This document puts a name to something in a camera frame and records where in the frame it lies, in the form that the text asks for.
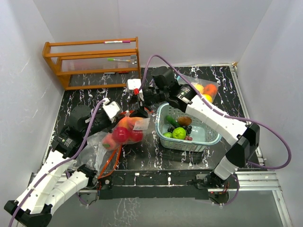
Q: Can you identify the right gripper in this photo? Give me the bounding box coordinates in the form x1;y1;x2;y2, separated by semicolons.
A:
127;88;168;118

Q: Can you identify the orange yellow peach toy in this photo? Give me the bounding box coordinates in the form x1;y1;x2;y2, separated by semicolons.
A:
117;116;141;130

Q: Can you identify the orange zipper bag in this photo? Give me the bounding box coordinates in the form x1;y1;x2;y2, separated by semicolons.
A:
75;131;122;179
101;111;150;151

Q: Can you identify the pink fruit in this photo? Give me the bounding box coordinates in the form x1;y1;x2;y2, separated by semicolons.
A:
102;133;118;151

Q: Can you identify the pink red dragonfruit toy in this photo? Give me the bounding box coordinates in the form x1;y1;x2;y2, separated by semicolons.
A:
112;127;130;143

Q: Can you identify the red apple toy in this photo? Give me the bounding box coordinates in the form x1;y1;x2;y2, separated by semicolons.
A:
129;131;144;143

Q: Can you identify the yellow pear toy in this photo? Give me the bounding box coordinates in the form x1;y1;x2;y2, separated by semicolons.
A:
194;84;204;94

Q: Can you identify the blue zipper plastic bag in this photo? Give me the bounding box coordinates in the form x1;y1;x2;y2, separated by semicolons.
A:
173;75;218;104

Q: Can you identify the orange pumpkin toy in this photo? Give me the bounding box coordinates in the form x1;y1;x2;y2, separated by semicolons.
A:
204;84;217;97

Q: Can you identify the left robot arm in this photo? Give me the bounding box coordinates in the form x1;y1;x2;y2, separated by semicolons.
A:
4;102;121;227

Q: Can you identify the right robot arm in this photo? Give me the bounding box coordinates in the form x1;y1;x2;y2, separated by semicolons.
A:
126;67;260;188

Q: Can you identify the green cucumber toy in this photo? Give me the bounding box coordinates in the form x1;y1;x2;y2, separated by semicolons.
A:
166;115;180;128

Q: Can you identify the green fruit toy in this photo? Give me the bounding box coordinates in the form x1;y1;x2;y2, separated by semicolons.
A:
172;127;187;140
163;132;173;138

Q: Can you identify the light blue plastic basket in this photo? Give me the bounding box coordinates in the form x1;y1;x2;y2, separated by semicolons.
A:
155;103;221;152

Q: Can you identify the brown kiwi toy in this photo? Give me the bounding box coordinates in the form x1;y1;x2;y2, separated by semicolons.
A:
177;116;192;126

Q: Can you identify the dark grape bunch toy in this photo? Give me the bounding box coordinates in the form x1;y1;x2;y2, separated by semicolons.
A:
167;126;193;141

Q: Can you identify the wooden shelf rack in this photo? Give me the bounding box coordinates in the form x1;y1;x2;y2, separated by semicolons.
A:
42;37;141;90

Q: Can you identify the green marker pen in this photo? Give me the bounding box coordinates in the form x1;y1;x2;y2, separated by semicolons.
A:
107;58;131;62

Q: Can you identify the pink white marker pen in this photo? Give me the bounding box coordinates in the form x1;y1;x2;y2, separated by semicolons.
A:
104;40;131;44

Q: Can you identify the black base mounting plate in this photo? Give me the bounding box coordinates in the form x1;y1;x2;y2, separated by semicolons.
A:
71;169;240;201

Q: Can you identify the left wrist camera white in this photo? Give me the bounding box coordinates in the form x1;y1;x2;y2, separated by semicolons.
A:
102;98;122;120

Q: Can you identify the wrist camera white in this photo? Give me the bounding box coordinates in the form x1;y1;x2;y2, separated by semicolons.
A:
126;79;143;95
102;98;122;120

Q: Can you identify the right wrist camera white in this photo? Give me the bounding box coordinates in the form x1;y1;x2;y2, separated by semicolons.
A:
126;79;143;95

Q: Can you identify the aluminium rail frame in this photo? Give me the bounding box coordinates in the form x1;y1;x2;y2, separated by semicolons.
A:
30;63;292;227

